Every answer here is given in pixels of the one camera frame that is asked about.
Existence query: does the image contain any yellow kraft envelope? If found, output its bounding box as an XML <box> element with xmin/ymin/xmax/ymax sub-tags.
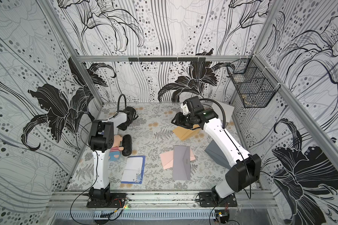
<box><xmin>173</xmin><ymin>125</ymin><xmax>201</xmax><ymax>141</ymax></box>

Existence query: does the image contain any dark grey envelope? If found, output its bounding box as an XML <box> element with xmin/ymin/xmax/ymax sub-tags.
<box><xmin>205</xmin><ymin>140</ymin><xmax>231</xmax><ymax>169</ymax></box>

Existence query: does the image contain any lilac grey envelope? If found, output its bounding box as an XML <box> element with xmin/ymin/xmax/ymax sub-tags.
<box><xmin>172</xmin><ymin>145</ymin><xmax>191</xmax><ymax>181</ymax></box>

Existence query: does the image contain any white blue-bordered letter paper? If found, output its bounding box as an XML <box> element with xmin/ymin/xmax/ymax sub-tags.
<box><xmin>121</xmin><ymin>156</ymin><xmax>146</xmax><ymax>184</ymax></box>

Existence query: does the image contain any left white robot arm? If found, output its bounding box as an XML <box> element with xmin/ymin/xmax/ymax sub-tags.
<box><xmin>88</xmin><ymin>94</ymin><xmax>138</xmax><ymax>202</ymax></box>

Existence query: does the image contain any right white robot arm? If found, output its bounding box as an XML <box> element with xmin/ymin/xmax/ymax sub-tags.
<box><xmin>171</xmin><ymin>96</ymin><xmax>262</xmax><ymax>201</ymax></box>

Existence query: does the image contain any pink envelope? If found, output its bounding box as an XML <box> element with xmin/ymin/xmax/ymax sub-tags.
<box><xmin>160</xmin><ymin>149</ymin><xmax>196</xmax><ymax>170</ymax></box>

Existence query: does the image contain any white mini drawer cabinet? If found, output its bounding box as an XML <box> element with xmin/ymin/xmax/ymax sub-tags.
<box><xmin>211</xmin><ymin>102</ymin><xmax>234</xmax><ymax>126</ymax></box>

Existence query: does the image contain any pink plush doll toy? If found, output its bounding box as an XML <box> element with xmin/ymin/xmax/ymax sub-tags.
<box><xmin>109</xmin><ymin>135</ymin><xmax>124</xmax><ymax>161</ymax></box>

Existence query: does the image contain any small electronics board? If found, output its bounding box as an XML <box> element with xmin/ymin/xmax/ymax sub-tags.
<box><xmin>215</xmin><ymin>210</ymin><xmax>229</xmax><ymax>224</ymax></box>

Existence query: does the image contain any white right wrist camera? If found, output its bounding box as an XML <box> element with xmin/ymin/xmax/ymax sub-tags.
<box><xmin>180</xmin><ymin>103</ymin><xmax>190</xmax><ymax>115</ymax></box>

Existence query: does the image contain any black bar on rail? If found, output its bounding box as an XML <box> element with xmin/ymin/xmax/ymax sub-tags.
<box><xmin>128</xmin><ymin>57</ymin><xmax>207</xmax><ymax>62</ymax></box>

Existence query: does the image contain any black wire mesh basket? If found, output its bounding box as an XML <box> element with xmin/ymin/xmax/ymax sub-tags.
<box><xmin>226</xmin><ymin>58</ymin><xmax>277</xmax><ymax>108</ymax></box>

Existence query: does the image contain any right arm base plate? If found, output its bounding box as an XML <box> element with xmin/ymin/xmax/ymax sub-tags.
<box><xmin>195</xmin><ymin>192</ymin><xmax>238</xmax><ymax>208</ymax></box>

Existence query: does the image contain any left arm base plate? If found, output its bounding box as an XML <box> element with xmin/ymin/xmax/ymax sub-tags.
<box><xmin>86</xmin><ymin>193</ymin><xmax>127</xmax><ymax>209</ymax></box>

